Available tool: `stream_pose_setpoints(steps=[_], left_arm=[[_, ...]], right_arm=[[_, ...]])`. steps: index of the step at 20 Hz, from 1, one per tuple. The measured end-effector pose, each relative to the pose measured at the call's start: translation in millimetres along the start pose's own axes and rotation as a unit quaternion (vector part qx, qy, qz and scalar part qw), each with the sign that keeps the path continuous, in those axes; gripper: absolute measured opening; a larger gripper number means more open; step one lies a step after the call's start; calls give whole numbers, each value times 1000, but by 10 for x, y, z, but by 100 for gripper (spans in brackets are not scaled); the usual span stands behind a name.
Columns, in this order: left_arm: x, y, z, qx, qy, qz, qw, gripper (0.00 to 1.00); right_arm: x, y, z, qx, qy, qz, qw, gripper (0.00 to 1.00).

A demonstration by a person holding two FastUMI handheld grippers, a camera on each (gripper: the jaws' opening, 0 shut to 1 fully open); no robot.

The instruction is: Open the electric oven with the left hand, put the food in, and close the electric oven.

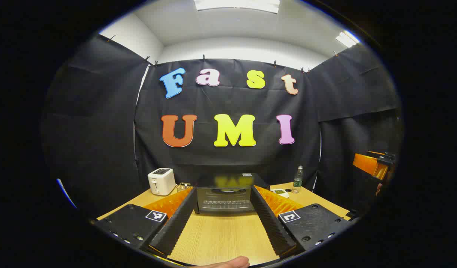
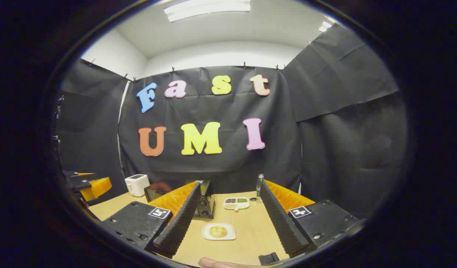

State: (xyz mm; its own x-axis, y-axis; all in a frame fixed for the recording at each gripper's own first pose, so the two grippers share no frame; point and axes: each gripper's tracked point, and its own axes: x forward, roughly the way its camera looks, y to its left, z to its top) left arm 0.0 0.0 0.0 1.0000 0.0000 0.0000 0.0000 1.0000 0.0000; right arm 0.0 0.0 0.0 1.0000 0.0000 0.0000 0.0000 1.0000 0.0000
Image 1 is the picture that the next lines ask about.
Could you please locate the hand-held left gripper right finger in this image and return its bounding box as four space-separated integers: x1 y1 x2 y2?
250 185 359 260

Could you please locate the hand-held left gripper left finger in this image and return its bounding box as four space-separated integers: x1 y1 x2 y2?
91 186 199 258

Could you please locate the black electric oven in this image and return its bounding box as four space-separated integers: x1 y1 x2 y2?
193 172 270 214

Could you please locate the white toaster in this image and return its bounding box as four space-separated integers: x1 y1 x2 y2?
147 168 176 196

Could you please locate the clear plastic water bottle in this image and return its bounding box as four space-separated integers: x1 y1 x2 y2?
292 165 304 194

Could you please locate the black backdrop cloth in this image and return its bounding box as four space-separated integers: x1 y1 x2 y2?
41 33 403 220

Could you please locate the ceiling light panel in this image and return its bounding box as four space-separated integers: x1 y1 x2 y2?
193 0 281 14
335 31 361 48

